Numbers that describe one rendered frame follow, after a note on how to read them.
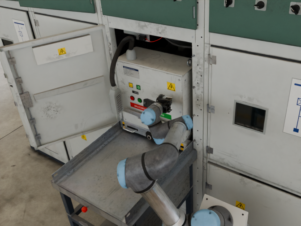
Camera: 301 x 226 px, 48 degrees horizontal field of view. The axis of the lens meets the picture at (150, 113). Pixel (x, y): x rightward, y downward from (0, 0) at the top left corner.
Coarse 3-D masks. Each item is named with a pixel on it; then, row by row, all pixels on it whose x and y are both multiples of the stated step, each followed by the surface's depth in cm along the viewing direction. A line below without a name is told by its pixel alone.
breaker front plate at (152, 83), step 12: (120, 72) 211; (144, 72) 199; (156, 72) 193; (120, 84) 217; (144, 84) 204; (156, 84) 198; (180, 84) 187; (144, 96) 209; (156, 96) 203; (180, 96) 191; (132, 108) 222; (180, 108) 196; (132, 120) 228; (168, 120) 207
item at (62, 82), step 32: (64, 32) 200; (96, 32) 208; (32, 64) 201; (64, 64) 210; (96, 64) 219; (32, 96) 211; (64, 96) 221; (96, 96) 231; (32, 128) 222; (64, 128) 232; (96, 128) 240
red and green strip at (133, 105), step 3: (132, 105) 220; (135, 105) 219; (138, 105) 217; (141, 105) 215; (138, 108) 218; (141, 108) 216; (144, 108) 215; (162, 114) 208; (165, 114) 206; (168, 114) 204; (165, 117) 207; (168, 117) 206; (171, 117) 204
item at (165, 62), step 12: (144, 48) 218; (120, 60) 205; (132, 60) 205; (144, 60) 204; (156, 60) 202; (168, 60) 201; (180, 60) 200; (168, 72) 187; (180, 72) 187; (192, 72) 192; (192, 84) 196; (192, 96) 201; (192, 108) 205; (192, 132) 215
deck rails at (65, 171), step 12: (108, 132) 229; (120, 132) 235; (96, 144) 222; (192, 144) 212; (84, 156) 215; (180, 156) 202; (60, 168) 200; (72, 168) 208; (60, 180) 200; (156, 180) 185; (144, 204) 180; (132, 216) 173
